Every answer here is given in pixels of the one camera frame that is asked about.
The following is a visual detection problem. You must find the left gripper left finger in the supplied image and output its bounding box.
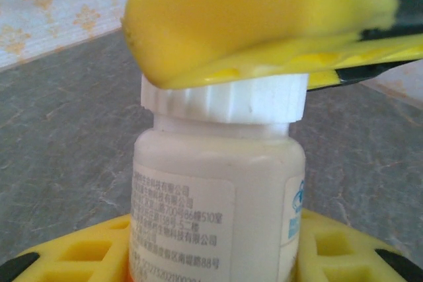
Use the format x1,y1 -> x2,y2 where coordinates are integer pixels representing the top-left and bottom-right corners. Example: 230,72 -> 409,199
0,212 -> 133,282

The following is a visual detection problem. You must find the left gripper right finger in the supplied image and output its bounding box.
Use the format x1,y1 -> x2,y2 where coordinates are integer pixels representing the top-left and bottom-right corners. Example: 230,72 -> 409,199
295,208 -> 423,282

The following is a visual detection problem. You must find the white ribbed bottle cap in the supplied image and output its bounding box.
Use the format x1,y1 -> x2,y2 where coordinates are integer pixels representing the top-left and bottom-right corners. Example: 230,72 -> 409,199
140,72 -> 310,123

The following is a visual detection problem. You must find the white pill bottle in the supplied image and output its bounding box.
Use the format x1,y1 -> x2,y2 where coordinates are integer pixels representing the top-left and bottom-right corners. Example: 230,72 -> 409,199
127,113 -> 307,282

